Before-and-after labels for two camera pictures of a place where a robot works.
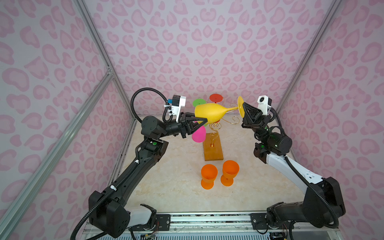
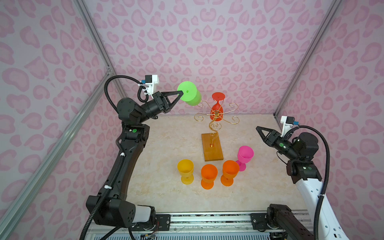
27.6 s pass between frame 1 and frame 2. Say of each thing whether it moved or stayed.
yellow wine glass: moved
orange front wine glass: stayed
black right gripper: moved
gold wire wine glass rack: stayed
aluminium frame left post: stayed
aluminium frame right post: stayed
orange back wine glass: stayed
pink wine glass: moved
